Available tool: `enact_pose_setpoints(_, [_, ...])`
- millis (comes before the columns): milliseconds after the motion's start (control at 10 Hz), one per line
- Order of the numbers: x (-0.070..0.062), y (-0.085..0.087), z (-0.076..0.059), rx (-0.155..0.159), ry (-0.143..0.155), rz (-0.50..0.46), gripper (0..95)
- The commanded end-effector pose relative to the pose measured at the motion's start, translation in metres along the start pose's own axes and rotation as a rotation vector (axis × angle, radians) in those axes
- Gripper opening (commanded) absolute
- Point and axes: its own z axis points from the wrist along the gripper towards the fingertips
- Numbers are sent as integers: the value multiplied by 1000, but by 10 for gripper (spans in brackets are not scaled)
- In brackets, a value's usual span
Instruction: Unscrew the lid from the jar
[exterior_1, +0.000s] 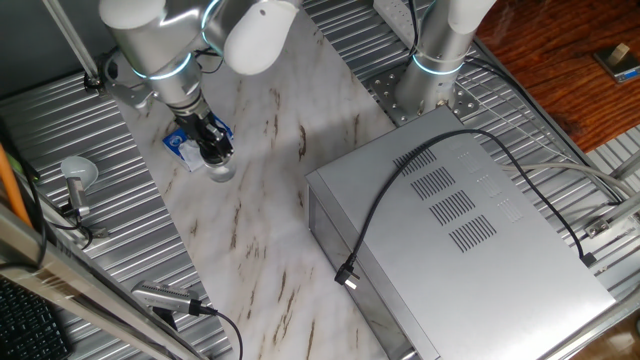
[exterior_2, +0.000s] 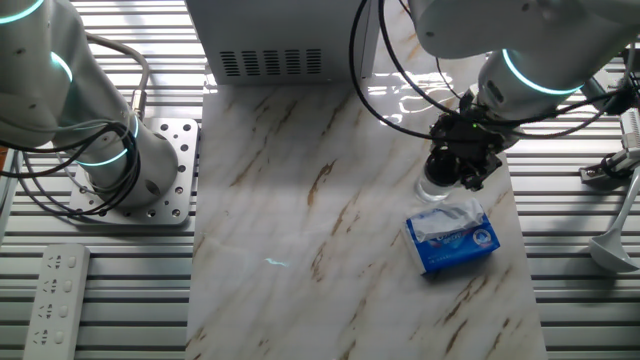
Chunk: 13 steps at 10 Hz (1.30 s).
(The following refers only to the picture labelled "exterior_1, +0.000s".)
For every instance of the digital scale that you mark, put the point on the digital scale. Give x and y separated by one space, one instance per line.
629 72

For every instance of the orange pole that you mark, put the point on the orange pole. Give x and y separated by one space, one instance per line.
10 185

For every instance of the white marble pattern board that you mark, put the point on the white marble pattern board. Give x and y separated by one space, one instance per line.
240 225

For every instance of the aluminium frame beam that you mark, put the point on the aluminium frame beam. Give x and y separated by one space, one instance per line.
50 265

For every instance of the silver metal box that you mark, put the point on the silver metal box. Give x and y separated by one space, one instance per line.
475 280

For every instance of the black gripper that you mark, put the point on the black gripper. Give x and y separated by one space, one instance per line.
195 125

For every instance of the metal pole with foot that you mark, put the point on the metal pole with foot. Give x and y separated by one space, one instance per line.
75 42

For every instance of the white ladle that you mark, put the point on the white ladle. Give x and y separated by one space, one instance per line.
80 170

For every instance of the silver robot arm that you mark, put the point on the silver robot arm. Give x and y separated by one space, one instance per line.
150 40

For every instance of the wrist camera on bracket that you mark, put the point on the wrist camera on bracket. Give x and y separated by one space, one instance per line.
125 90

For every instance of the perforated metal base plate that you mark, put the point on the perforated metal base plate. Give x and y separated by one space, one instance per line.
385 92

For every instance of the silver finned camera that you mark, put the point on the silver finned camera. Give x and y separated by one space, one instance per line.
160 296

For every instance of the black keyboard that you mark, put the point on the black keyboard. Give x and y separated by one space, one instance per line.
25 325

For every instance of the wooden block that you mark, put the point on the wooden block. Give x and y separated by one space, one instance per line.
618 54

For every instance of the blue tissue pack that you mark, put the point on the blue tissue pack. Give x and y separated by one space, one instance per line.
175 145

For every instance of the clear glass jar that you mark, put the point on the clear glass jar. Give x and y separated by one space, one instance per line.
222 172

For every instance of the small metal bracket clamp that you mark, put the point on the small metal bracket clamp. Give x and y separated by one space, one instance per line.
100 232

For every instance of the aluminium frame bar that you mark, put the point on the aluminium frame bar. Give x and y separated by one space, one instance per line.
626 169
617 212

